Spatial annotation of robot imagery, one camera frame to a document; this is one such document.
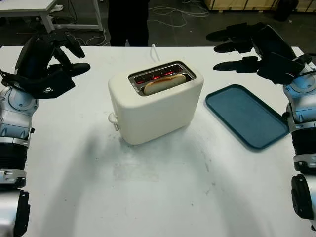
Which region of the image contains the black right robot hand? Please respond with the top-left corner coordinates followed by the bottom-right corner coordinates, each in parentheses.
top-left (206, 22), bottom-right (297, 73)

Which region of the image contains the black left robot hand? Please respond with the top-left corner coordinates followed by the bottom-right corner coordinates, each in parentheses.
top-left (15, 28), bottom-right (91, 81)

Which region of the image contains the slice of toast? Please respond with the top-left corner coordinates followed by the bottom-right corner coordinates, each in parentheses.
top-left (144, 75), bottom-right (187, 96)

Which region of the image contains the person with beige sweater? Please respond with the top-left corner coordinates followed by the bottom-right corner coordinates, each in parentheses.
top-left (107, 0), bottom-right (150, 47)

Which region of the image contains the cream two-slot toaster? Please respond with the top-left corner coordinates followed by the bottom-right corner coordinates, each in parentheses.
top-left (108, 60), bottom-right (205, 145)

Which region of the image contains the black bin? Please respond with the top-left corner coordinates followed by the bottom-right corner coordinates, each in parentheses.
top-left (273, 0), bottom-right (299, 22)

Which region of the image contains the wooden crate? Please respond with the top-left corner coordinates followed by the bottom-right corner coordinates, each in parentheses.
top-left (208, 0), bottom-right (276, 12)

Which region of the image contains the white desk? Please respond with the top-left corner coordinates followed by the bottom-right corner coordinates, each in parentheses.
top-left (0, 0), bottom-right (104, 32)

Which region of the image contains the teal plastic tray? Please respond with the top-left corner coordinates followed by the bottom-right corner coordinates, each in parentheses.
top-left (205, 84), bottom-right (290, 150)

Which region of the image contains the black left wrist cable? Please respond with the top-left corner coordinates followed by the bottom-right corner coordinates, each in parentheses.
top-left (0, 69), bottom-right (28, 91)

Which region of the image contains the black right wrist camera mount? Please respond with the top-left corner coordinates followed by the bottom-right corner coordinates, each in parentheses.
top-left (256, 51), bottom-right (312, 85)

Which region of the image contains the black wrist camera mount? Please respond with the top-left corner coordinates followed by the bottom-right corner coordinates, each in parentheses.
top-left (27, 71), bottom-right (76, 99)
top-left (256, 51), bottom-right (312, 85)

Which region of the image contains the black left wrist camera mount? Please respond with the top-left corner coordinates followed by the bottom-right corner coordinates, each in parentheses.
top-left (27, 71), bottom-right (76, 99)

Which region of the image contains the thin white floor cable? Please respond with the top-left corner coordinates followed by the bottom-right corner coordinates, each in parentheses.
top-left (74, 31), bottom-right (107, 46)

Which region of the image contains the white looped floor cable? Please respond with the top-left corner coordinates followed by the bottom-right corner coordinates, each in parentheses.
top-left (148, 6), bottom-right (210, 28)

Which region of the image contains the white toaster power cable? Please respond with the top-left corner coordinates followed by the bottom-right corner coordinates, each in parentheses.
top-left (149, 43), bottom-right (160, 62)

